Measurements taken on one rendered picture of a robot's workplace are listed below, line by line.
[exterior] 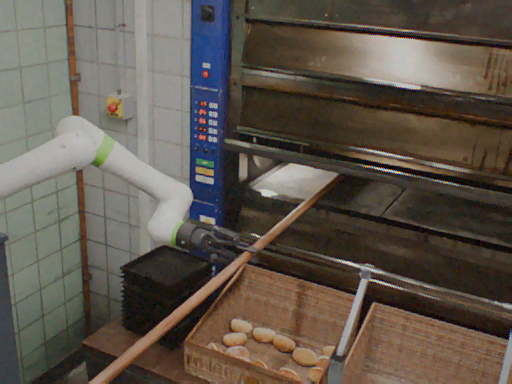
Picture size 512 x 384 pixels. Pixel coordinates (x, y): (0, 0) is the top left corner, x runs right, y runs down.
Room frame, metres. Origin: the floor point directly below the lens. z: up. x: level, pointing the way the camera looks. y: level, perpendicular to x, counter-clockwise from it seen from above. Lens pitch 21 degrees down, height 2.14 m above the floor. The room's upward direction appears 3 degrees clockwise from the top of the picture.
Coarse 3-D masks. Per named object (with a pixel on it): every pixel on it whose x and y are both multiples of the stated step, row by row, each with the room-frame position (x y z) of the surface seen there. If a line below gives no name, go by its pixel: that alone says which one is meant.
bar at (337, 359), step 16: (208, 224) 2.13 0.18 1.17; (256, 240) 2.03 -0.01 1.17; (272, 240) 2.02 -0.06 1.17; (304, 256) 1.95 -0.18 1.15; (320, 256) 1.92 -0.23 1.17; (368, 272) 1.83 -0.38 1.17; (384, 272) 1.82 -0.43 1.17; (432, 288) 1.75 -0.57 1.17; (448, 288) 1.74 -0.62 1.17; (480, 304) 1.68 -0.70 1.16; (496, 304) 1.66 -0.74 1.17; (352, 320) 1.74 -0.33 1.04; (336, 352) 1.68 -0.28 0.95; (336, 368) 1.64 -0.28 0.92
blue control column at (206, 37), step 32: (224, 0) 2.50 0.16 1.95; (192, 32) 2.57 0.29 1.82; (224, 32) 2.50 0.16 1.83; (192, 64) 2.57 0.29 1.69; (224, 64) 2.51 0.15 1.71; (192, 96) 2.57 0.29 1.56; (224, 96) 2.51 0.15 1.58; (192, 128) 2.57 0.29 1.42; (224, 128) 2.52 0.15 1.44; (224, 160) 2.52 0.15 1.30; (192, 192) 2.56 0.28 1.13
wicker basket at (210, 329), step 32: (256, 288) 2.38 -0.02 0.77; (288, 288) 2.33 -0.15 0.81; (320, 288) 2.28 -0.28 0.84; (224, 320) 2.29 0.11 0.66; (256, 320) 2.34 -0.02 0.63; (288, 320) 2.29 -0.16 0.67; (320, 320) 2.23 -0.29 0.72; (192, 352) 2.01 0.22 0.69; (224, 352) 1.96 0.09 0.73; (256, 352) 2.17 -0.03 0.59; (288, 352) 2.18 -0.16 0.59; (320, 352) 2.19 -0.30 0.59
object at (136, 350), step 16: (336, 176) 2.63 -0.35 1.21; (320, 192) 2.43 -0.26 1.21; (304, 208) 2.27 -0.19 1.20; (288, 224) 2.12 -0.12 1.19; (240, 256) 1.82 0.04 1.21; (224, 272) 1.71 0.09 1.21; (208, 288) 1.61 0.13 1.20; (192, 304) 1.53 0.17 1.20; (176, 320) 1.45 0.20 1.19; (144, 336) 1.36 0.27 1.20; (160, 336) 1.38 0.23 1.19; (128, 352) 1.28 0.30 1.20; (112, 368) 1.22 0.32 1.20
